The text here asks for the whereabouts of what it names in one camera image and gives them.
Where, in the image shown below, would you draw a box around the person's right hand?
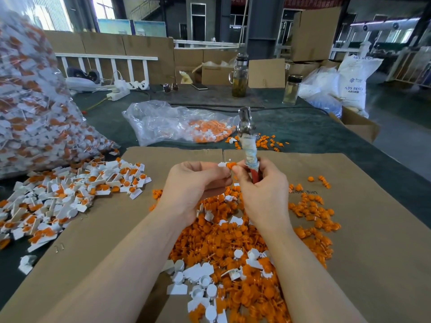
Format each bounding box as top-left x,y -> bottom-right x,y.
231,158 -> 292,233

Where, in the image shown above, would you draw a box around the person's left hand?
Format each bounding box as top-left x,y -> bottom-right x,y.
158,161 -> 233,229

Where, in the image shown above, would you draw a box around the silver red-handled pliers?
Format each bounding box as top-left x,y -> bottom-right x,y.
236,107 -> 261,183

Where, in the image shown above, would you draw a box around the pile of orange and white parts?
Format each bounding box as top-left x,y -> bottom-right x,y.
150,161 -> 342,323

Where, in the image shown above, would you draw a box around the pile of assembled white-orange parts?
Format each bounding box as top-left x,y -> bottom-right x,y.
0,155 -> 152,276

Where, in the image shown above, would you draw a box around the person's left forearm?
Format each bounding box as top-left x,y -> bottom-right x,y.
37,212 -> 189,323

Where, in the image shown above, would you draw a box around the scatter of orange offcuts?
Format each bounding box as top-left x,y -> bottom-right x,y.
225,133 -> 290,153

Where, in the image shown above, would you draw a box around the small clear plastic bag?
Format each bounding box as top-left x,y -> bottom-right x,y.
123,100 -> 241,147

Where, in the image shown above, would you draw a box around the glass bottle with black lid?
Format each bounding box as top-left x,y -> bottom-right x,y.
283,74 -> 303,105

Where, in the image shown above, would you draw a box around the open brown cardboard box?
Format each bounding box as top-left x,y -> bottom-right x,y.
329,106 -> 381,143

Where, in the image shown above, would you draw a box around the clear blue plastic bag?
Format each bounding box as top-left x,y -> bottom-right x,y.
299,65 -> 343,119

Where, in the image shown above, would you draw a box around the open cardboard box with paper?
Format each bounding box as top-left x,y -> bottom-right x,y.
192,60 -> 236,87

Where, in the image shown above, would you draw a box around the white power strip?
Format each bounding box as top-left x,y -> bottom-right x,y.
96,72 -> 150,101

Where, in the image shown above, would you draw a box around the flat brown cardboard panel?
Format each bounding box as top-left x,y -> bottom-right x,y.
248,58 -> 287,89

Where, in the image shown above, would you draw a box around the glass tea jar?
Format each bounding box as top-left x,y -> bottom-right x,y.
229,53 -> 250,98

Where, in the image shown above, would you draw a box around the brown cardboard sheet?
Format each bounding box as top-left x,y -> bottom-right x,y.
0,147 -> 226,323
222,150 -> 431,323

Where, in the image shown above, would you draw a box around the row of upright cardboard sheets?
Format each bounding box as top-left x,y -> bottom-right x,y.
44,31 -> 241,85

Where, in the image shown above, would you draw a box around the white woven sack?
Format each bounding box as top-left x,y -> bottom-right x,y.
338,41 -> 384,118

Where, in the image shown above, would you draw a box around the white oval plastic device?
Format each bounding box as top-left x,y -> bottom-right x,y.
65,77 -> 100,93

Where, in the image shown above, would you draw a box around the large clear bag of seals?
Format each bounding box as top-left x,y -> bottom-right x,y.
0,10 -> 120,179

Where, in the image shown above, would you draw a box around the dark steel pillar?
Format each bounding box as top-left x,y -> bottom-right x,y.
246,0 -> 285,59

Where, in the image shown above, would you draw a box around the tall brown cardboard box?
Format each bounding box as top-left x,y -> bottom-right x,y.
291,6 -> 342,62

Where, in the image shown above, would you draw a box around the white metal rack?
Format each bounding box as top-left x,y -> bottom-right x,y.
387,45 -> 431,85

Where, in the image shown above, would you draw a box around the white railing frame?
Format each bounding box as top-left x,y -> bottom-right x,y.
55,53 -> 159,85

